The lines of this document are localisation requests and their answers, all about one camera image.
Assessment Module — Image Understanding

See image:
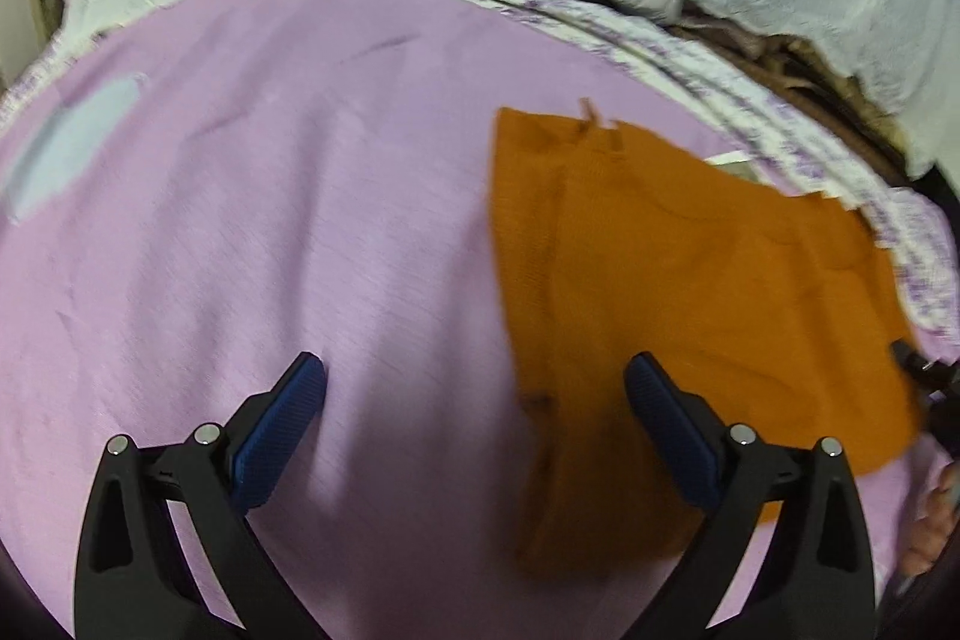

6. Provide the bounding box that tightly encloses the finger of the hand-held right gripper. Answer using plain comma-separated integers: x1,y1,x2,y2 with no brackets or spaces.
891,342,957,399

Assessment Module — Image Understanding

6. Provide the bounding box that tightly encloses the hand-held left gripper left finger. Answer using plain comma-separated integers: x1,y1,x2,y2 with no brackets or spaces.
73,351,331,640

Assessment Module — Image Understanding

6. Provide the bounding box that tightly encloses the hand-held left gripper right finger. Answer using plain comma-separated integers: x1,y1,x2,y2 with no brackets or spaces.
624,353,878,640

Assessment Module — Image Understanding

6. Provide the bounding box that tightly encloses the orange knitted cat sweater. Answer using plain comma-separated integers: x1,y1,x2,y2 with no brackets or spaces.
487,98,923,577

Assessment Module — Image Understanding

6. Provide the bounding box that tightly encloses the person's right hand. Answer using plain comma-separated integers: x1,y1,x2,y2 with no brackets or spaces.
900,460,960,577

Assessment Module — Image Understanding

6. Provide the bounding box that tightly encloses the purple bedsheet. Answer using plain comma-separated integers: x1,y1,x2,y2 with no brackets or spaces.
0,0,935,640

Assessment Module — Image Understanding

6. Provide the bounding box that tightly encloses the purple floral white sheet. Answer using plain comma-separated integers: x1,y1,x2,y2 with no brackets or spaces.
0,0,960,341

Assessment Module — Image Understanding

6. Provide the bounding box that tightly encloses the brown patterned cloth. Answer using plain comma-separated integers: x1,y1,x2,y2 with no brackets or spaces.
667,17,908,184

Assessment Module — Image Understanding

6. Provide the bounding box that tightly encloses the light blue sheet patch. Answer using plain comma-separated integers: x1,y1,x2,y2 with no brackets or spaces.
0,72,147,225

